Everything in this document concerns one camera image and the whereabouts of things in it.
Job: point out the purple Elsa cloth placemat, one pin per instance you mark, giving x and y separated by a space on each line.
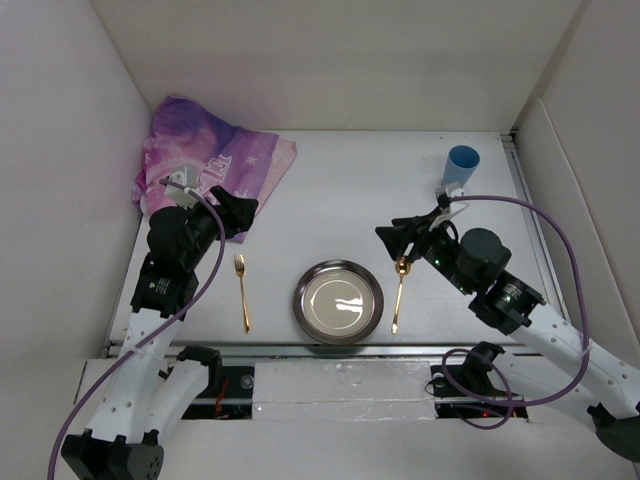
246 163

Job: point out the gold fork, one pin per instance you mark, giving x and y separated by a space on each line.
240 270

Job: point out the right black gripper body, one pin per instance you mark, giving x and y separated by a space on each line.
439 250

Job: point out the dark rimmed cream plate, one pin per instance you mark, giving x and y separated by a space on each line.
338 302

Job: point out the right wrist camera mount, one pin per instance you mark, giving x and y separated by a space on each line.
449 204

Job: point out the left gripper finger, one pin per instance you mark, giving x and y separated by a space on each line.
237 229
230 207

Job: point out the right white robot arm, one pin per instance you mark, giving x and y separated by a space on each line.
475 264

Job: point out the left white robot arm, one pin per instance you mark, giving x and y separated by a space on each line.
144 399

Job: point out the gold spoon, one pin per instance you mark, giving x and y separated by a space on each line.
403 268

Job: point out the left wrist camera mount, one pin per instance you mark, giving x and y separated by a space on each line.
180 182

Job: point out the light blue plastic cup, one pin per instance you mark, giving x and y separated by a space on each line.
461 163

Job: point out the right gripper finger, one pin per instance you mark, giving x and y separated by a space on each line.
414 223
396 239

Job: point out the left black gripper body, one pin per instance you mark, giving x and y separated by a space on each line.
205 227

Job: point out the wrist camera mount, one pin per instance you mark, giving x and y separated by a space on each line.
449 204
180 182

